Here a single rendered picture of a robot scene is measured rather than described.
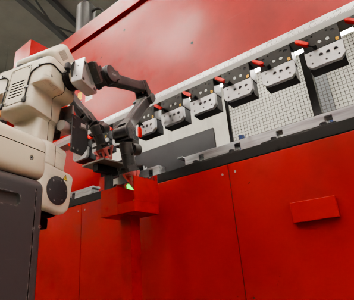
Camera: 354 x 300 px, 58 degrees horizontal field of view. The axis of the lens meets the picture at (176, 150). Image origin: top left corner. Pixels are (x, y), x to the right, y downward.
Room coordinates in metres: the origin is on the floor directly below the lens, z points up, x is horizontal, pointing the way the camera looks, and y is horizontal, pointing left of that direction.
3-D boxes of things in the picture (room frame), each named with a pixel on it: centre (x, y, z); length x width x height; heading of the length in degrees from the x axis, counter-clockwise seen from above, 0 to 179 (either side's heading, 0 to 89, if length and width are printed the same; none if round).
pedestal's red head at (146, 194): (1.39, 0.23, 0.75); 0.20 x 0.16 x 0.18; 57
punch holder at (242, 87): (1.38, -0.34, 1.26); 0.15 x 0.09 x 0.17; 55
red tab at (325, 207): (1.10, -0.45, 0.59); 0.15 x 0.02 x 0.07; 55
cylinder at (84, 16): (2.24, 0.65, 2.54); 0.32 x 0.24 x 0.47; 55
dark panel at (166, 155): (2.38, 0.19, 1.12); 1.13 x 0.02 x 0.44; 55
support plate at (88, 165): (1.70, 0.38, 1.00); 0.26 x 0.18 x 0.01; 145
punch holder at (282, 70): (1.26, -0.50, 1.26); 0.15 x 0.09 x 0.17; 55
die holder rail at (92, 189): (2.14, 0.74, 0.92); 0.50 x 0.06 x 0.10; 55
